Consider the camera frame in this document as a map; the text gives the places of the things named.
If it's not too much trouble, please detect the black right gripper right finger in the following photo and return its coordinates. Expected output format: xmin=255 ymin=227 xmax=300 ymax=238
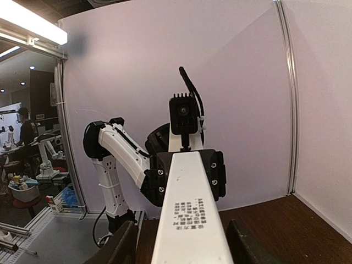
xmin=226 ymin=219 xmax=281 ymax=264

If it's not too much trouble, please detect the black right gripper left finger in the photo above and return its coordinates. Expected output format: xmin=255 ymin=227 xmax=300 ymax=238
xmin=84 ymin=221 xmax=137 ymax=264

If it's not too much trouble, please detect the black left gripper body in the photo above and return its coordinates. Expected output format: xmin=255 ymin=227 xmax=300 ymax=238
xmin=140 ymin=149 xmax=227 ymax=207

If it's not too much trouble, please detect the white remote control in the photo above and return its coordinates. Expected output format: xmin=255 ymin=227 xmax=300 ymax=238
xmin=151 ymin=151 xmax=233 ymax=263

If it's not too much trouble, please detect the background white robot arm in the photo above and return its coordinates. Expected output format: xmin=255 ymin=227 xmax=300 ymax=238
xmin=31 ymin=133 xmax=65 ymax=180

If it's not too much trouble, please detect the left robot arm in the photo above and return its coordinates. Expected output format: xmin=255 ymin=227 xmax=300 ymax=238
xmin=83 ymin=117 xmax=226 ymax=233

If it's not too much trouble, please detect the grey storage bin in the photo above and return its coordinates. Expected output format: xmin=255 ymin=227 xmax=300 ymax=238
xmin=8 ymin=180 xmax=40 ymax=203

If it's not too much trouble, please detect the person in black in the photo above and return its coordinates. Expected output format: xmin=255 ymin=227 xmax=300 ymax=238
xmin=15 ymin=107 xmax=38 ymax=156

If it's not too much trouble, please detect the ceiling light bar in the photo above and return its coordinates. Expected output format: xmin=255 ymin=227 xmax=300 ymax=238
xmin=1 ymin=1 xmax=68 ymax=45

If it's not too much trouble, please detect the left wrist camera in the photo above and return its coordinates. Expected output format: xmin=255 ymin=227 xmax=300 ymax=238
xmin=169 ymin=93 xmax=198 ymax=135

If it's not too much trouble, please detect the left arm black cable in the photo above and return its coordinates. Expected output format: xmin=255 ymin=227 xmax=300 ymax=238
xmin=178 ymin=66 xmax=207 ymax=146

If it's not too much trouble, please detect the aluminium left corner post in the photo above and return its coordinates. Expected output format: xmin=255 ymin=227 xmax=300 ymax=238
xmin=54 ymin=59 xmax=88 ymax=221

